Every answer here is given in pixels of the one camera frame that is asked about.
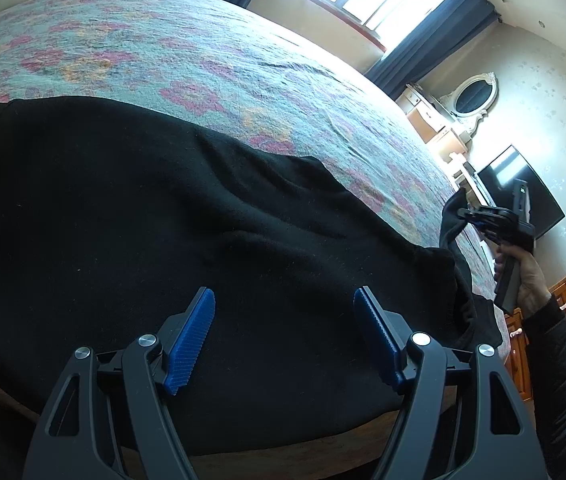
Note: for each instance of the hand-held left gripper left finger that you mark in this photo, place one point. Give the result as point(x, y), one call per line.
point(190, 345)

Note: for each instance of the black pants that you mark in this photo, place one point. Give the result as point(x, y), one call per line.
point(163, 210)

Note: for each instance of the floral bed blanket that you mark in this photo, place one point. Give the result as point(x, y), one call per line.
point(163, 45)

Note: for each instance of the oval mirror white frame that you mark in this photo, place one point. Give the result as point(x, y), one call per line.
point(473, 97)

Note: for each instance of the black flat television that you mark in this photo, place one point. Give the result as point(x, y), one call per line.
point(513, 170)

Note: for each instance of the person's right hand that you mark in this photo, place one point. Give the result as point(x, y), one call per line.
point(533, 285)

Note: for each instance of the person's right forearm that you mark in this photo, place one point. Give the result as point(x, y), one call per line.
point(563, 380)

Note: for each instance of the dark blue curtain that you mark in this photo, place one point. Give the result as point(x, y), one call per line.
point(433, 35)

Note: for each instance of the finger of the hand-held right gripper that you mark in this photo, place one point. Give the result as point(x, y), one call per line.
point(480, 217)

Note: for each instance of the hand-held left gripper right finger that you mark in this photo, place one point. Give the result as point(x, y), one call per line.
point(375, 335)

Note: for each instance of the white television stand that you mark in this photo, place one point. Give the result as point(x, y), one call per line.
point(465, 175)

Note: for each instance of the white dressing table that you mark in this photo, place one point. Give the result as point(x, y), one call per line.
point(428, 120)

